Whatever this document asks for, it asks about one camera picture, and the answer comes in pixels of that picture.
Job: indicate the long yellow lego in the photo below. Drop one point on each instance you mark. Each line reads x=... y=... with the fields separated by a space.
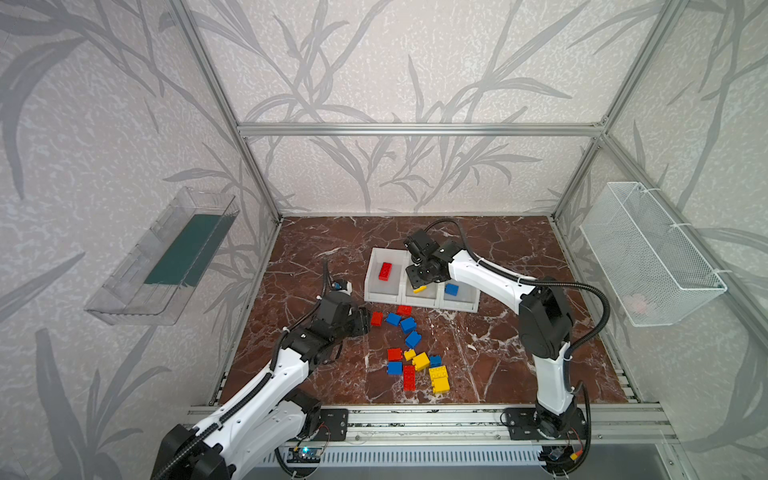
x=439 y=380

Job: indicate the blue lego top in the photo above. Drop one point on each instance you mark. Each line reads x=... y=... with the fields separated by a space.
x=393 y=319

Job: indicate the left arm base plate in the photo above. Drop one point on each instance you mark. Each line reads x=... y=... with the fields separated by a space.
x=326 y=424

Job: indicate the clear plastic wall tray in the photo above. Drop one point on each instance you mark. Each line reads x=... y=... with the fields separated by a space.
x=155 y=281

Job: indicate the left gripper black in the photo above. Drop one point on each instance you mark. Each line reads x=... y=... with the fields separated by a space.
x=353 y=320

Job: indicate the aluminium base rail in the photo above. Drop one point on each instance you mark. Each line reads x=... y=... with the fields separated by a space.
x=479 y=424

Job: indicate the long red lego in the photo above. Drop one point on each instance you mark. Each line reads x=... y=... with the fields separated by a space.
x=385 y=271
x=409 y=378

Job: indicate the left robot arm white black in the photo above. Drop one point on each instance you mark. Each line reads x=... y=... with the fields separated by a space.
x=271 y=408

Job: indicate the small red lego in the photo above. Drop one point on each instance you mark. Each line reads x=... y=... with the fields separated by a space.
x=377 y=319

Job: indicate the right controller wiring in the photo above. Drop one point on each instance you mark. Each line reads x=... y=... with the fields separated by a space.
x=561 y=454

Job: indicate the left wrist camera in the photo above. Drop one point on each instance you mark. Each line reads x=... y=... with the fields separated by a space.
x=341 y=285

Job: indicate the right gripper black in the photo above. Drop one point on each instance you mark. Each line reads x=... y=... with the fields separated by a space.
x=420 y=273

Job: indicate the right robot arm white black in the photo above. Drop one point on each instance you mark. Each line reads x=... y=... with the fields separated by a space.
x=542 y=307

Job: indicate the red lego near bin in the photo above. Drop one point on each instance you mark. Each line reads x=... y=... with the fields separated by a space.
x=404 y=312

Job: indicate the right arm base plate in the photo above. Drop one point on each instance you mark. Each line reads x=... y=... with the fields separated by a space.
x=526 y=423

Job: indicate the red lego lower square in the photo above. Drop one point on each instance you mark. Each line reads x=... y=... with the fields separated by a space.
x=394 y=355

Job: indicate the white wire mesh basket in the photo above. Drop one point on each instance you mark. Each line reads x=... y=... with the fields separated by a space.
x=643 y=250

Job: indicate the pink object in basket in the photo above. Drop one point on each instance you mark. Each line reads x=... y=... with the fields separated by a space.
x=637 y=304

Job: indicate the left controller board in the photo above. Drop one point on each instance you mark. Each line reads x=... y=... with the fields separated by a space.
x=304 y=455

